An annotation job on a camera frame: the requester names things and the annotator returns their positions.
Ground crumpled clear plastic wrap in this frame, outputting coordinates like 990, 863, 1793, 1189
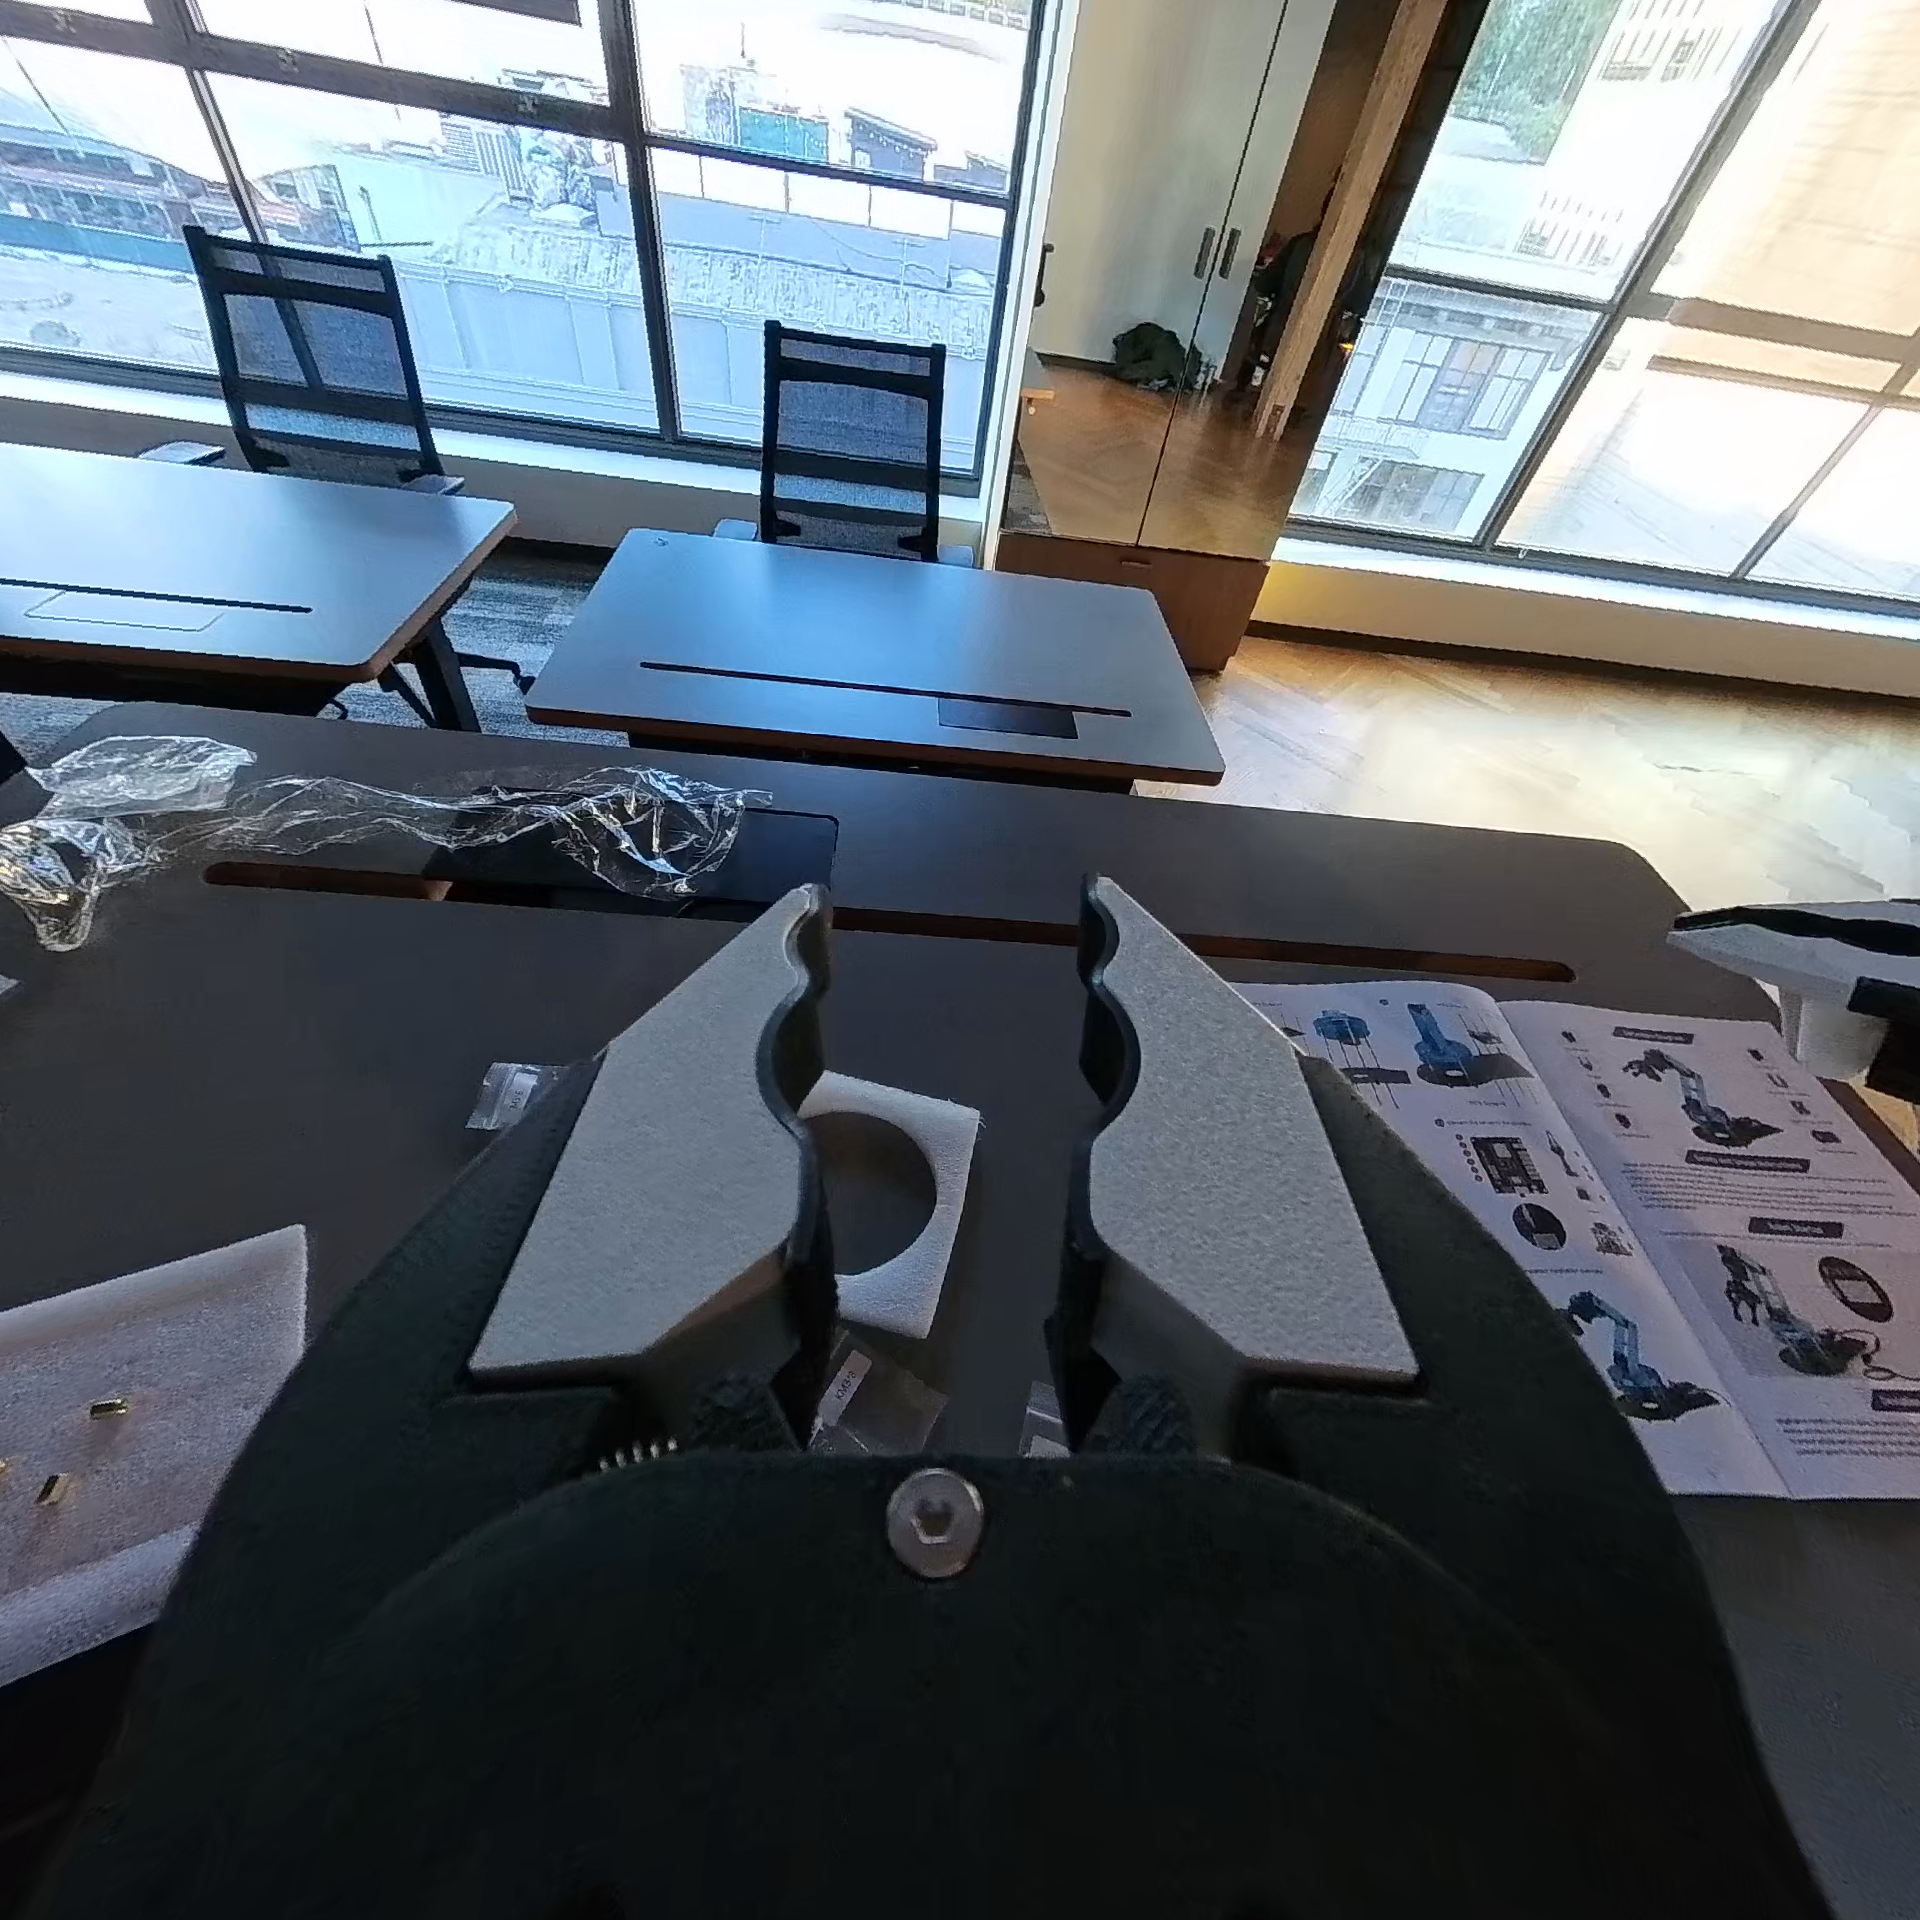
0, 738, 774, 953

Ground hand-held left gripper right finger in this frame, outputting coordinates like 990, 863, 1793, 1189
1051, 876, 1424, 1453

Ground scattered small screw bags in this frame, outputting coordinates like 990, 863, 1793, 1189
464, 1062, 1071, 1457

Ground mirrored wooden cabinet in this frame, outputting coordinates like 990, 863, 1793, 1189
996, 0, 1494, 678

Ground robot arm instruction booklet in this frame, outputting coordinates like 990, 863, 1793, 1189
1236, 982, 1920, 1502

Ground white foam sheet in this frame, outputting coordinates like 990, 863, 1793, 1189
0, 1224, 310, 1689

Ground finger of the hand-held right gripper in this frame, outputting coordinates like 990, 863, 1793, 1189
1668, 896, 1920, 1086

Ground large glass window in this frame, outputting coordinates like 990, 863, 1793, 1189
0, 0, 1053, 452
1290, 0, 1920, 601

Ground black mesh office chair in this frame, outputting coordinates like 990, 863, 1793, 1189
713, 317, 979, 564
142, 223, 469, 497

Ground white foam square with hole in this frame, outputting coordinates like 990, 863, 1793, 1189
795, 1067, 984, 1340

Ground empty black desk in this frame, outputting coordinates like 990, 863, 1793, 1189
525, 527, 1229, 798
0, 441, 521, 738

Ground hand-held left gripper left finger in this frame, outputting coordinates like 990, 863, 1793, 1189
466, 881, 841, 1453

